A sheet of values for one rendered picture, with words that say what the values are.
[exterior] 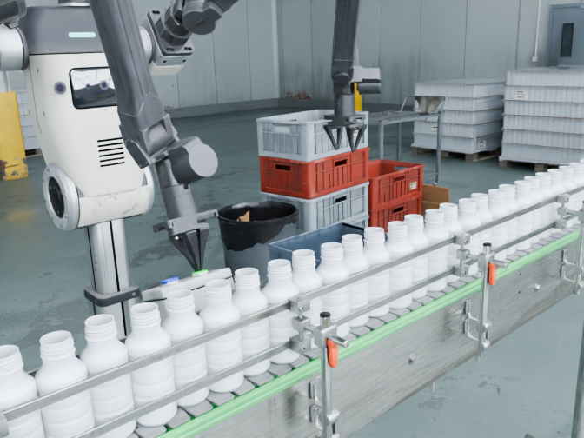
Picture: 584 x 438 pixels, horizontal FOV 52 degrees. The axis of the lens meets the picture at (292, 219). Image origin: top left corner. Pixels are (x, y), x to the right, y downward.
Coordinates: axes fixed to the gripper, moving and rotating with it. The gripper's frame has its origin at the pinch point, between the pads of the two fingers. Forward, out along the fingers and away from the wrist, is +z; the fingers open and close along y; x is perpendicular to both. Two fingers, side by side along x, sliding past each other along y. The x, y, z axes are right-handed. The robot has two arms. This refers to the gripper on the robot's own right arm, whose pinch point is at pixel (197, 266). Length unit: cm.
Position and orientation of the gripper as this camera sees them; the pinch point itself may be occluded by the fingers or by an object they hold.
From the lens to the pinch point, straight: 107.7
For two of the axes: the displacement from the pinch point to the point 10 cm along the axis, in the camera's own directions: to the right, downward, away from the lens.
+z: 2.6, 9.7, 0.1
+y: 7.4, -2.1, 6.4
